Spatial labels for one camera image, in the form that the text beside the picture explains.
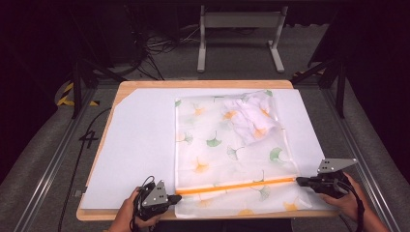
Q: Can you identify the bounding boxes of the white crumpled cloth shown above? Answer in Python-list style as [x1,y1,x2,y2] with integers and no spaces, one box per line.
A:
[221,93,281,145]

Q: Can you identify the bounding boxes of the right hand-held gripper cable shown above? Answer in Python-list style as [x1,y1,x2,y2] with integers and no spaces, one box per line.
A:
[335,178,366,232]

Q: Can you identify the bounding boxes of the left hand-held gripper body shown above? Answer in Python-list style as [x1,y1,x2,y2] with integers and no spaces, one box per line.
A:
[134,180,177,222]

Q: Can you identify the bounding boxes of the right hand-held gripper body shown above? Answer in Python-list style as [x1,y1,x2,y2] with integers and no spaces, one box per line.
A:
[308,158,359,199]

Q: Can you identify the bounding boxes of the person's left hand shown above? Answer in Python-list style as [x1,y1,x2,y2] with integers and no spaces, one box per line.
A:
[110,187,162,232]

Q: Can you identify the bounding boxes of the person's right hand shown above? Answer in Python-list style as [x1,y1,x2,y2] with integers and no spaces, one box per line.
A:
[320,172,366,224]

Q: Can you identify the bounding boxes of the white table mat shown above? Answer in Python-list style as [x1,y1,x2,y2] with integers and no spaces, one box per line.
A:
[79,87,337,212]

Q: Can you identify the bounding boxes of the aluminium floor rail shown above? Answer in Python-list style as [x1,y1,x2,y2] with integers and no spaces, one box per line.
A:
[322,86,402,232]
[13,86,98,232]

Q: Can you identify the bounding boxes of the long black floor cable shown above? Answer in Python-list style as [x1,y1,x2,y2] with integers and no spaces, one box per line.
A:
[57,107,112,232]

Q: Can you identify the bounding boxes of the bundle of black floor cables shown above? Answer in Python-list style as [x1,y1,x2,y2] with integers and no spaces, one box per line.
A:
[125,6,201,81]

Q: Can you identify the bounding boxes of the yellow black hazard tape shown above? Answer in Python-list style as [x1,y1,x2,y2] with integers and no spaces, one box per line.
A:
[57,81,101,107]

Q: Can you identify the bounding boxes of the leaf print mesh laundry bag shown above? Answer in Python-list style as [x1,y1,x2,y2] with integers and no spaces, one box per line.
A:
[173,89,314,219]

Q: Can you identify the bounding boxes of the black metal stand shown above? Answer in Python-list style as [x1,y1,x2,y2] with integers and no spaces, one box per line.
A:
[64,6,129,120]
[291,57,348,119]

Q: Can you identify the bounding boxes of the white metal stand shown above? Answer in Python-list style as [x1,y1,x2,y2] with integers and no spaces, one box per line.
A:
[196,5,289,73]

